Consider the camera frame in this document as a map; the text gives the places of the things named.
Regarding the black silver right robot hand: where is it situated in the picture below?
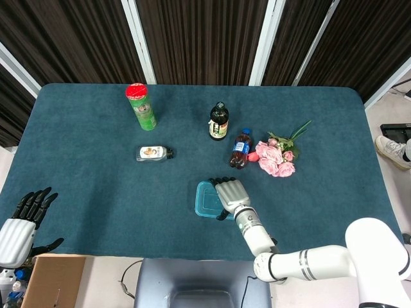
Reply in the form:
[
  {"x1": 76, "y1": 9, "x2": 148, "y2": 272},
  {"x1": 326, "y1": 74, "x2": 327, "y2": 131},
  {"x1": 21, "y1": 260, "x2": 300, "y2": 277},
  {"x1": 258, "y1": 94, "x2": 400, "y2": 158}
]
[{"x1": 207, "y1": 176, "x2": 252, "y2": 221}]

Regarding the white partition post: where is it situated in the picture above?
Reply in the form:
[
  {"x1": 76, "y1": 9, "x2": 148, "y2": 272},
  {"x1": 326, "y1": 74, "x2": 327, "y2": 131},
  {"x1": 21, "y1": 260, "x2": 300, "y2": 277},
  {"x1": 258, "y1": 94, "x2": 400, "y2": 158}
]
[
  {"x1": 120, "y1": 0, "x2": 157, "y2": 85},
  {"x1": 291, "y1": 0, "x2": 340, "y2": 87},
  {"x1": 363, "y1": 60, "x2": 411, "y2": 109},
  {"x1": 0, "y1": 41, "x2": 42, "y2": 99},
  {"x1": 249, "y1": 0, "x2": 286, "y2": 86}
]

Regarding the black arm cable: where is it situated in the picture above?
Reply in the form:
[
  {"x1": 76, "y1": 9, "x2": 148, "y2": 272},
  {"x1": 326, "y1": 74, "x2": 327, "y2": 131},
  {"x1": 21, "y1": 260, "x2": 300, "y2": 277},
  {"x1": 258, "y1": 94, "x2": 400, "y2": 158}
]
[{"x1": 240, "y1": 275, "x2": 258, "y2": 308}]

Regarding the grey bottle black cap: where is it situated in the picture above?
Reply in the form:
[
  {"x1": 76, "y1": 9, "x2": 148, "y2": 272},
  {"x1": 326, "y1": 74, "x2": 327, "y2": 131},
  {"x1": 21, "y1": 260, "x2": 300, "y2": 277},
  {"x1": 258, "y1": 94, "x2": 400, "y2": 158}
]
[{"x1": 135, "y1": 145, "x2": 175, "y2": 163}]

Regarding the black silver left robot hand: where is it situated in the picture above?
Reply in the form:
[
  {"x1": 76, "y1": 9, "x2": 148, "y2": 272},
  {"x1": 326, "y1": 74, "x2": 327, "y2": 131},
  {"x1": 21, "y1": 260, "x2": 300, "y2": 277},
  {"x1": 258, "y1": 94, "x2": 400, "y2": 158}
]
[{"x1": 0, "y1": 187, "x2": 64, "y2": 270}]

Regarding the black flat tray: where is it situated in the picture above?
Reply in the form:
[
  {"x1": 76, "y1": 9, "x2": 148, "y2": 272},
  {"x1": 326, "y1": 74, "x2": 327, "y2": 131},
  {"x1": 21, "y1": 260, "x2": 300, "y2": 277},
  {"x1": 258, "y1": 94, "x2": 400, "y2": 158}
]
[{"x1": 380, "y1": 123, "x2": 411, "y2": 139}]

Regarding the pink rose bouquet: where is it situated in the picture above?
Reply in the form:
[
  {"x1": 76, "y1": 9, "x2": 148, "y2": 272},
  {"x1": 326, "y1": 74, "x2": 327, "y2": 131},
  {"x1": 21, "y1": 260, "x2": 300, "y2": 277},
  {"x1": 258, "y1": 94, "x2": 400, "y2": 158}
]
[{"x1": 255, "y1": 120, "x2": 313, "y2": 178}]

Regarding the cola bottle blue label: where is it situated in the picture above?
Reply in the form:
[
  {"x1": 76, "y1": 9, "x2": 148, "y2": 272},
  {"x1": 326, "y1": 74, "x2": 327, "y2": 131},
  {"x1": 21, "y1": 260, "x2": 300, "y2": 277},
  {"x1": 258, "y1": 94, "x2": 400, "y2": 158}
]
[{"x1": 229, "y1": 128, "x2": 252, "y2": 170}]

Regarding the teal plastic lid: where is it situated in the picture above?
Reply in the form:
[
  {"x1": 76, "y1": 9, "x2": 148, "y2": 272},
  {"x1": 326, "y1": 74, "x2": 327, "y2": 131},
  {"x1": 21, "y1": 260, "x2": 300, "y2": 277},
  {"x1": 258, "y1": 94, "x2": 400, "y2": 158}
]
[{"x1": 195, "y1": 180, "x2": 235, "y2": 221}]

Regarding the thin floor cable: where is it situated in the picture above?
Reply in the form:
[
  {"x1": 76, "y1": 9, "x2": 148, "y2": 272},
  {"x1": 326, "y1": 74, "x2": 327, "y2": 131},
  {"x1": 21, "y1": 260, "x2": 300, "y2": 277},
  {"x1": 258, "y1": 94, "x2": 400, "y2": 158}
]
[{"x1": 119, "y1": 259, "x2": 144, "y2": 299}]

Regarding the teal tablecloth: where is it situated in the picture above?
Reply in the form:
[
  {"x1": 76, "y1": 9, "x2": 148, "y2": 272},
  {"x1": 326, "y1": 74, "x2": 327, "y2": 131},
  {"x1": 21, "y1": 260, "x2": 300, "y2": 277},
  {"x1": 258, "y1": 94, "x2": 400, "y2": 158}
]
[{"x1": 0, "y1": 83, "x2": 405, "y2": 266}]

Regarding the green chips can red lid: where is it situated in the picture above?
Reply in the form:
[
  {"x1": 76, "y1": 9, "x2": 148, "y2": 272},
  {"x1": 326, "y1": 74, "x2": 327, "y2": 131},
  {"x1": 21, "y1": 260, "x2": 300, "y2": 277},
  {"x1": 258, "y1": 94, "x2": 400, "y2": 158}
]
[{"x1": 125, "y1": 83, "x2": 158, "y2": 132}]

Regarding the brown cardboard box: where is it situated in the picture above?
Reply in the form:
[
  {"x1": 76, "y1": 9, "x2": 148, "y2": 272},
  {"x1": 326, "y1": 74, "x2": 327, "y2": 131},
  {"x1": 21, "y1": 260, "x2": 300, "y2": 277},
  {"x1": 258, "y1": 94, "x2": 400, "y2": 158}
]
[{"x1": 19, "y1": 253, "x2": 86, "y2": 308}]

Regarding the white sneaker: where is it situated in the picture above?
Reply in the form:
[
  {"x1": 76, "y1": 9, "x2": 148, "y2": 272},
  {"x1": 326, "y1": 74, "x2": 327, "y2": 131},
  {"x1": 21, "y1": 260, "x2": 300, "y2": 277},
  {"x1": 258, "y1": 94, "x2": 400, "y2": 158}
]
[{"x1": 374, "y1": 135, "x2": 411, "y2": 170}]

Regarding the dark soy sauce bottle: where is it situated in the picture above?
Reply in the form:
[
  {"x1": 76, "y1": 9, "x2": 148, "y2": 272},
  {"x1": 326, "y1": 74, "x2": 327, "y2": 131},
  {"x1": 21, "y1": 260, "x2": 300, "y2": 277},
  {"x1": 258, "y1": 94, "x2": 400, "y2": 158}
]
[{"x1": 209, "y1": 101, "x2": 230, "y2": 142}]

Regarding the dark brown partition panel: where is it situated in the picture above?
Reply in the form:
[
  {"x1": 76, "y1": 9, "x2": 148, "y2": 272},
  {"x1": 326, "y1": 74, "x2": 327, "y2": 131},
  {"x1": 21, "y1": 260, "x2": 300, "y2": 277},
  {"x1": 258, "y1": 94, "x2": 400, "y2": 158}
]
[
  {"x1": 0, "y1": 0, "x2": 147, "y2": 94},
  {"x1": 262, "y1": 0, "x2": 331, "y2": 86},
  {"x1": 136, "y1": 0, "x2": 268, "y2": 86},
  {"x1": 298, "y1": 0, "x2": 411, "y2": 103},
  {"x1": 0, "y1": 62, "x2": 37, "y2": 148}
]

